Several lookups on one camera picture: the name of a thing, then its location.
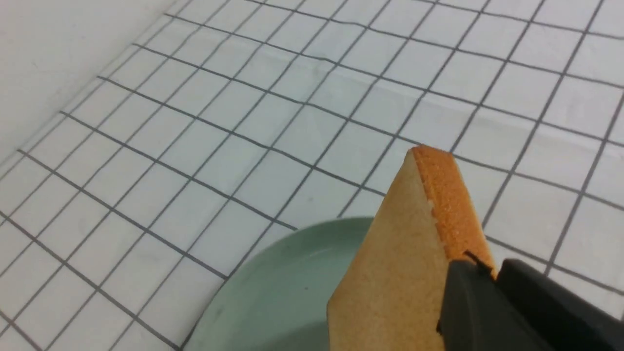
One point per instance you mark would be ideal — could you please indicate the white grid tablecloth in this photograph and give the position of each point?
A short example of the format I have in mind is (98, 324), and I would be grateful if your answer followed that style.
(229, 124)

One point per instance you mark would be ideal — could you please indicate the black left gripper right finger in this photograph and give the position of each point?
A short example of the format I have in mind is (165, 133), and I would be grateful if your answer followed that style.
(563, 319)

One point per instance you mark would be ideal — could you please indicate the light green plate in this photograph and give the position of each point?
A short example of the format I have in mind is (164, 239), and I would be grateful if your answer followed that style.
(277, 300)

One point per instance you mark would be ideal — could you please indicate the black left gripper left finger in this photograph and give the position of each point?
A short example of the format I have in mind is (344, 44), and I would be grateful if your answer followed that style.
(477, 316)

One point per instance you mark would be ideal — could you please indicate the toasted bread slice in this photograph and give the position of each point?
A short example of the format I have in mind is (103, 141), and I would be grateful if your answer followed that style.
(391, 295)

